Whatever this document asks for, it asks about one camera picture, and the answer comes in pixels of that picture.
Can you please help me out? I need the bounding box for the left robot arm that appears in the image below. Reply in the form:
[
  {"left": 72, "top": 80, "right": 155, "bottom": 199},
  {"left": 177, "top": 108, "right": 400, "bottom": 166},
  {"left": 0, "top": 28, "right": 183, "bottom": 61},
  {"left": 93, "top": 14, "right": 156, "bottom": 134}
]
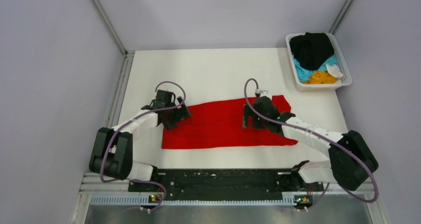
[{"left": 89, "top": 90, "right": 191, "bottom": 191}]

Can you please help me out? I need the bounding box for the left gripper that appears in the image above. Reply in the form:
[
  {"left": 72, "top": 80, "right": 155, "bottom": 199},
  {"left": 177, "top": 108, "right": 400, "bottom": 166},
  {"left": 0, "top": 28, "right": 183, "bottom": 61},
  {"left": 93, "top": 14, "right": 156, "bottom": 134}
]
[{"left": 162, "top": 96, "right": 192, "bottom": 130}]

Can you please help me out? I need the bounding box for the white plastic basket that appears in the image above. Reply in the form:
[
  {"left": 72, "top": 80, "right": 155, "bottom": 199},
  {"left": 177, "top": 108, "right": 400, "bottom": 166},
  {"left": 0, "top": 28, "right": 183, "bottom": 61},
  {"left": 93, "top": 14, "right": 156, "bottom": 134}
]
[{"left": 285, "top": 32, "right": 352, "bottom": 91}]

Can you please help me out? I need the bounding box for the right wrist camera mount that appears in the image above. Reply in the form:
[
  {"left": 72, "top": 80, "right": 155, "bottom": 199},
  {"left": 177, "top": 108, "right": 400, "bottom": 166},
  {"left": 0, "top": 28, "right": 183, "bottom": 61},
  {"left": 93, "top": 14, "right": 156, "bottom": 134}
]
[{"left": 255, "top": 89, "right": 272, "bottom": 100}]

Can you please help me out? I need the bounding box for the black t shirt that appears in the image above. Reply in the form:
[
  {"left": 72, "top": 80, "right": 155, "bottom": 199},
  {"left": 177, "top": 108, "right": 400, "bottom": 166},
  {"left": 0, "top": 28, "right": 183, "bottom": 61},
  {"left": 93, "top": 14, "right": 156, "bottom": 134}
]
[{"left": 289, "top": 32, "right": 335, "bottom": 71}]

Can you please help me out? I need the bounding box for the right aluminium corner post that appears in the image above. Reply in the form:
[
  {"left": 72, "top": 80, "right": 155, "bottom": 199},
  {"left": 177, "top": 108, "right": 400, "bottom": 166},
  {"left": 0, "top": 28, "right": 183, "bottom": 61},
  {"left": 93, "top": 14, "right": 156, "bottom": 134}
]
[{"left": 329, "top": 0, "right": 355, "bottom": 34}]

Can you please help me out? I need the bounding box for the light blue t shirt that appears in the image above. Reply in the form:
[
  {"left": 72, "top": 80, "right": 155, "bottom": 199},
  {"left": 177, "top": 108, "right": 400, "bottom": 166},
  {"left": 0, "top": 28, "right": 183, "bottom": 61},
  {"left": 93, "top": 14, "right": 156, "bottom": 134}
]
[{"left": 292, "top": 55, "right": 339, "bottom": 82}]

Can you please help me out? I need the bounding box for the white cable duct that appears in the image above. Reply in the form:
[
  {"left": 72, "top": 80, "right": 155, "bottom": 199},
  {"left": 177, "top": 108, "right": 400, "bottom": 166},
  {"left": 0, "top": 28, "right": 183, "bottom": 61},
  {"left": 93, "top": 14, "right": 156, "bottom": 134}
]
[{"left": 90, "top": 195, "right": 311, "bottom": 207}]

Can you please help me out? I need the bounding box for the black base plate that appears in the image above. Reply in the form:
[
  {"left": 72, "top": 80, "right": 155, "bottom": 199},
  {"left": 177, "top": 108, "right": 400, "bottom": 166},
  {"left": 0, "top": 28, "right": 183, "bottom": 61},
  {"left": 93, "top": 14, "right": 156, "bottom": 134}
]
[{"left": 128, "top": 169, "right": 324, "bottom": 201}]

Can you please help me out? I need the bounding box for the red t shirt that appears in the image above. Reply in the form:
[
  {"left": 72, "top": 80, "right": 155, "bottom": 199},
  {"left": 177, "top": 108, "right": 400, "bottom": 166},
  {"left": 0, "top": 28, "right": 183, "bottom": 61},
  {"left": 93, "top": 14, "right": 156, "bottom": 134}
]
[{"left": 161, "top": 98, "right": 298, "bottom": 149}]

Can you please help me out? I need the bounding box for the yellow t shirt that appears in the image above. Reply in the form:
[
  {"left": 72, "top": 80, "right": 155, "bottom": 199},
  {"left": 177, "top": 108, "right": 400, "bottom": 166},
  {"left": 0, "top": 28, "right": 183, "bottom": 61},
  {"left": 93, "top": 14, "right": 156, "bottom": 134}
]
[{"left": 302, "top": 71, "right": 338, "bottom": 84}]

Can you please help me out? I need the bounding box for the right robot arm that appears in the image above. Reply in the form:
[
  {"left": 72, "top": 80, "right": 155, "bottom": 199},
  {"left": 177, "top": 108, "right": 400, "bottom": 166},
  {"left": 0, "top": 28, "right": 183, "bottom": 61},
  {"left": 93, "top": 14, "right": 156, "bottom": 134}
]
[{"left": 243, "top": 96, "right": 379, "bottom": 191}]

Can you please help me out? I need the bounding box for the left aluminium corner post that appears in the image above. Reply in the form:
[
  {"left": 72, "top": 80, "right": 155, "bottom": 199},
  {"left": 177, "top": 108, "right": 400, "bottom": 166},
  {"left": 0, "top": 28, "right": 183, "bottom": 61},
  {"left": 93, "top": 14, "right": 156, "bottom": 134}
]
[{"left": 90, "top": 0, "right": 127, "bottom": 56}]

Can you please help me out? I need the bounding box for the aluminium corner post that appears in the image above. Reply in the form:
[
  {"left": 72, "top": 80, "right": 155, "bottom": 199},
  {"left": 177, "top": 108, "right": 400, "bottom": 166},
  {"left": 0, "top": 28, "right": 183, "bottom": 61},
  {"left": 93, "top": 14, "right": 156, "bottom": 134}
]
[
  {"left": 329, "top": 0, "right": 355, "bottom": 34},
  {"left": 90, "top": 0, "right": 127, "bottom": 56}
]

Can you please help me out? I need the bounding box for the white cloth in basket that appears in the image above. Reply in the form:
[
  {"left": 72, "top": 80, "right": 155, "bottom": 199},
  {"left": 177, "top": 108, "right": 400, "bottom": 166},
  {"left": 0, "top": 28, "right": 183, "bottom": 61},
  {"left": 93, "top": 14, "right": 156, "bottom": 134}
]
[{"left": 326, "top": 64, "right": 344, "bottom": 79}]

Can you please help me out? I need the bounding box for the aluminium frame rail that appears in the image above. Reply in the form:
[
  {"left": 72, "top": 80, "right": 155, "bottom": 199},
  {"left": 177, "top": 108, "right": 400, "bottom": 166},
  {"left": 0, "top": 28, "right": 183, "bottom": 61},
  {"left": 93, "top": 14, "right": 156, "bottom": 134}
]
[{"left": 70, "top": 50, "right": 135, "bottom": 224}]

